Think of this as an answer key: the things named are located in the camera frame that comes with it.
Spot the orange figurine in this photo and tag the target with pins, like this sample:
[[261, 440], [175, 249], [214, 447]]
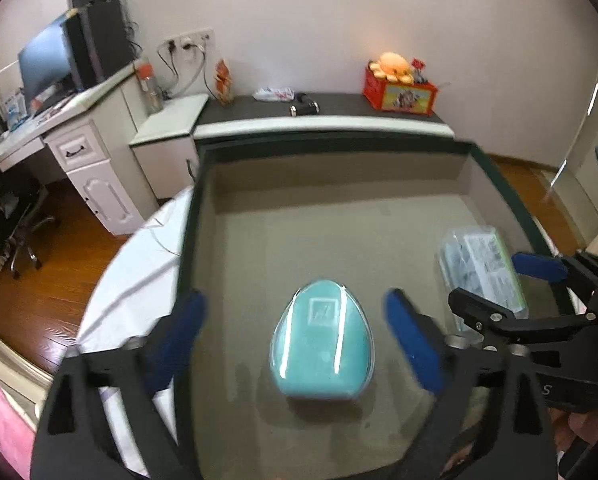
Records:
[[223, 83]]

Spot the orange octopus plush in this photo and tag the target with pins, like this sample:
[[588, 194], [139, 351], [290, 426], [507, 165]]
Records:
[[392, 67]]

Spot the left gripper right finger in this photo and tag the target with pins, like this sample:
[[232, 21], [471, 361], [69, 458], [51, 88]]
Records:
[[514, 439]]

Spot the clear plastic battery pack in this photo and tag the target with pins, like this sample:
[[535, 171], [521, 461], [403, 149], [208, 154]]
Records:
[[476, 259]]

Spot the pink box with black rim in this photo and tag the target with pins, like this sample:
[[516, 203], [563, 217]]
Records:
[[295, 241]]

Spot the white desk with drawers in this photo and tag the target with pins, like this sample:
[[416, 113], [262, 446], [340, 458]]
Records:
[[90, 140]]

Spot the red toy crate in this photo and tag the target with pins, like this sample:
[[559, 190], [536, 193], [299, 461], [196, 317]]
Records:
[[386, 96]]

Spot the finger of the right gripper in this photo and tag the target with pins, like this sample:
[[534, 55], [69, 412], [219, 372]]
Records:
[[488, 318], [579, 271]]

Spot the black computer tower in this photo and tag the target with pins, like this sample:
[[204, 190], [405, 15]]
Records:
[[97, 42]]

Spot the pink blanket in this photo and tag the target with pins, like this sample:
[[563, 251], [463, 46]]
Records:
[[16, 438]]

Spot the person's hand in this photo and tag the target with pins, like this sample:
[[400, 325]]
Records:
[[569, 426]]

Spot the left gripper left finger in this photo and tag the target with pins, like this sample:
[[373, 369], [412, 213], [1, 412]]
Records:
[[74, 439]]

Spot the white wall power outlet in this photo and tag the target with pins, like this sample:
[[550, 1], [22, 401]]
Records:
[[202, 37]]

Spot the plastic wrapped packet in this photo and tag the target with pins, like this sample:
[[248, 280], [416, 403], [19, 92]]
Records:
[[268, 94]]

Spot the black computer monitor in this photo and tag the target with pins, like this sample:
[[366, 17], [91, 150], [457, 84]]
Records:
[[44, 63]]

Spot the black office chair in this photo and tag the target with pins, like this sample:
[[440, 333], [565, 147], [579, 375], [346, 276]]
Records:
[[22, 198]]

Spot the low black white cabinet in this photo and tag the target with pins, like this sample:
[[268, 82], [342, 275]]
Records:
[[166, 145]]

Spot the teal egg-shaped case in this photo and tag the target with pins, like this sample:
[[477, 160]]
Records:
[[322, 347]]

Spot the clear bottle orange cap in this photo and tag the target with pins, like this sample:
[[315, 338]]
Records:
[[151, 91]]

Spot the white striped quilt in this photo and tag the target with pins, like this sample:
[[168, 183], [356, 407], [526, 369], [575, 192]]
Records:
[[137, 288]]

